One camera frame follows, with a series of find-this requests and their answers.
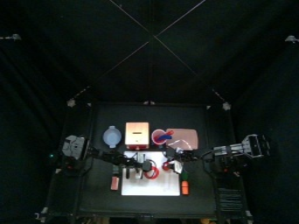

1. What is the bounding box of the thin diagonal brace wire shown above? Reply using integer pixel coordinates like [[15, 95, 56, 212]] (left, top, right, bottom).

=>
[[107, 0, 227, 103], [72, 0, 207, 100]]

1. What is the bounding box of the red plastic cup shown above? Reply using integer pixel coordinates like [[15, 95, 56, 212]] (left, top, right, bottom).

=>
[[151, 129, 171, 146]]

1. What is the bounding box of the metal frame clamp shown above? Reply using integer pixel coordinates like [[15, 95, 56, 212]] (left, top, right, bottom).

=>
[[0, 33, 23, 42], [284, 34, 299, 44]]

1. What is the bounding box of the printed label on table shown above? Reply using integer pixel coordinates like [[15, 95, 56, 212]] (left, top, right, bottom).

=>
[[218, 187, 246, 214]]

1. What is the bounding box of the striped toy block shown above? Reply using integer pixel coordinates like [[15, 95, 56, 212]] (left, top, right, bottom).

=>
[[110, 164, 122, 192]]

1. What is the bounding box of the light blue bowl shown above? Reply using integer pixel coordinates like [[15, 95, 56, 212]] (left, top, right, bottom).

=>
[[102, 125, 123, 149]]

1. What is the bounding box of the blue plastic utensil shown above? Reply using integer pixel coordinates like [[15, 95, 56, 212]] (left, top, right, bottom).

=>
[[159, 133, 175, 142]]

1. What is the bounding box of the white cutting board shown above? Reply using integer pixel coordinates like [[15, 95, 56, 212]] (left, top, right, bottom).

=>
[[120, 150, 183, 197]]

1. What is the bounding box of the wooden drawer box red front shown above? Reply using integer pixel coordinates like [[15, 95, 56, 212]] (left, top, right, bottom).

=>
[[124, 122, 151, 151]]

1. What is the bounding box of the brown wooden tray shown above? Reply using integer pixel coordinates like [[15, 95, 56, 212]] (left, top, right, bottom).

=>
[[164, 128, 200, 151]]

